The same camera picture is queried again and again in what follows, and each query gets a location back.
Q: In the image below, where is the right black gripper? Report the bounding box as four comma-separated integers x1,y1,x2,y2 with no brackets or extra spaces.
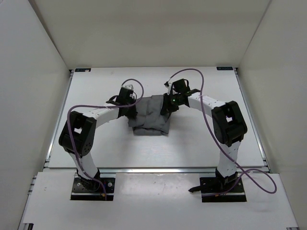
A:
161,93,181,115

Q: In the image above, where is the grey pleated skirt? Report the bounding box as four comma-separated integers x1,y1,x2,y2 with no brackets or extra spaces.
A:
128,95,171,136

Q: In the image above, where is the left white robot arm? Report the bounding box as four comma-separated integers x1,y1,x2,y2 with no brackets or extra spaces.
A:
59,85,137,191

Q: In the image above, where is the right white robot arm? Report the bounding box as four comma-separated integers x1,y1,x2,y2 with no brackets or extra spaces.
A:
161,79,248,192

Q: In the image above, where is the right corner label sticker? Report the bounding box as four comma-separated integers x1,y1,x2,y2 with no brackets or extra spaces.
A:
216,66,233,71

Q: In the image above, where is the corner label sticker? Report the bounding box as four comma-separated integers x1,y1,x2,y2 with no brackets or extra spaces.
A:
74,68,91,72
216,66,233,71

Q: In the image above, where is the left corner label sticker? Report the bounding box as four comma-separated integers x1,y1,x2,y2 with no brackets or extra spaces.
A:
74,68,91,72

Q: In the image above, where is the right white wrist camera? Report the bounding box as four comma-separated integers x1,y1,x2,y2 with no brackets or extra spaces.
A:
164,80,173,95

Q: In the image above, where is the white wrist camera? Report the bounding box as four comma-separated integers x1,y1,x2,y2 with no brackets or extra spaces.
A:
122,84,134,91
164,80,173,95

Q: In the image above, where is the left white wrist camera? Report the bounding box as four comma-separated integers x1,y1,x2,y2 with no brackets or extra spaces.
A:
122,84,134,91

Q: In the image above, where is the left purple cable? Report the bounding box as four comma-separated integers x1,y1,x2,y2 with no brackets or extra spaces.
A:
67,79,144,196

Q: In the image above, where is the purple cable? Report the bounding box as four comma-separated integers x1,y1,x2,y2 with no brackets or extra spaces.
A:
67,79,144,196
167,69,278,194

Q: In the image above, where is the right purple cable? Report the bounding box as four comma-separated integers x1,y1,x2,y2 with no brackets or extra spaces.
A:
167,69,278,194

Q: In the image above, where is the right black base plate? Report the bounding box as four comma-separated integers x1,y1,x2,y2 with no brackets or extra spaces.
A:
189,173,247,203

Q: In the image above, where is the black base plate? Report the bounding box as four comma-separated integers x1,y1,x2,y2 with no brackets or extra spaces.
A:
71,174,116,201
189,173,247,203

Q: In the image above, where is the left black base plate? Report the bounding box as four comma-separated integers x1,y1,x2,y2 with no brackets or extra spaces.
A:
71,174,116,201

